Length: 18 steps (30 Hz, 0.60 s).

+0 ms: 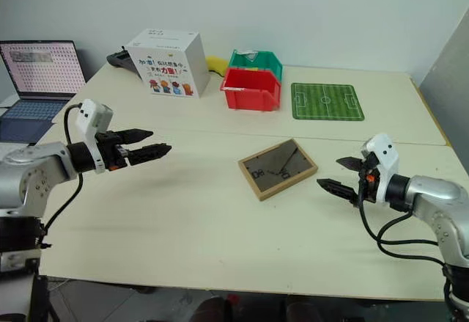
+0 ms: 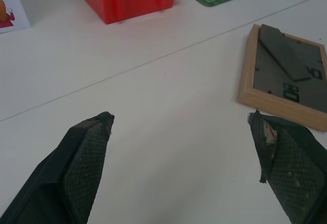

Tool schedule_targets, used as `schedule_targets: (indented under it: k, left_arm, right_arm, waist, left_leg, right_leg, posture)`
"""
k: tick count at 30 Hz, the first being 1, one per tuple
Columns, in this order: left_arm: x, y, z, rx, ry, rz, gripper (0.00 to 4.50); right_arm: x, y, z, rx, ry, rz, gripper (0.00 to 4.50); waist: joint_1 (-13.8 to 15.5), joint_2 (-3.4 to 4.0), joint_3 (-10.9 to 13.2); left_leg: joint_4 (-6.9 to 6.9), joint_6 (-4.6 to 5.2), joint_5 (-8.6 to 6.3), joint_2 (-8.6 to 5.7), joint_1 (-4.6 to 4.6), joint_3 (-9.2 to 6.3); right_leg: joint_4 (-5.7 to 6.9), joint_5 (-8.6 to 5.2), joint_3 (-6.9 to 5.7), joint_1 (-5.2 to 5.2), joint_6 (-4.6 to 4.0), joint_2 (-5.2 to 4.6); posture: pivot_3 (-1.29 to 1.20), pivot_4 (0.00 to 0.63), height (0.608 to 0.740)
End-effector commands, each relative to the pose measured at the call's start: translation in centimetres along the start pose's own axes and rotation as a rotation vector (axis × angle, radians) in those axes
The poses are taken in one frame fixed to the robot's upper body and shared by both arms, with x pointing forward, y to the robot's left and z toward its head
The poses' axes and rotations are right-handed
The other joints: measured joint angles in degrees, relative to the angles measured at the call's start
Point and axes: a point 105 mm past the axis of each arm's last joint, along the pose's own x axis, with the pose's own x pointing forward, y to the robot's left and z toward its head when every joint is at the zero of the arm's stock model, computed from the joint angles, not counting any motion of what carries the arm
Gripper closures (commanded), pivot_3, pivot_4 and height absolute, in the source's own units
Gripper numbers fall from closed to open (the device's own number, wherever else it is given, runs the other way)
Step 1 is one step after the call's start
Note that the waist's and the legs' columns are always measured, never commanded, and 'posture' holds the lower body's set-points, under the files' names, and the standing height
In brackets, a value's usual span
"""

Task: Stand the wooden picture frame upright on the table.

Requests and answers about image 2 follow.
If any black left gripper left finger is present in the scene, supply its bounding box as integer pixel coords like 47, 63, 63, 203
0, 111, 115, 224

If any wooden framed clock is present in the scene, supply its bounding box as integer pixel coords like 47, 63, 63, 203
238, 23, 327, 132

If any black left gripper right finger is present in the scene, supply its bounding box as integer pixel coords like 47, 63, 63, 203
246, 109, 327, 224

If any white cartoon picture card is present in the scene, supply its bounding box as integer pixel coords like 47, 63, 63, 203
0, 0, 33, 34

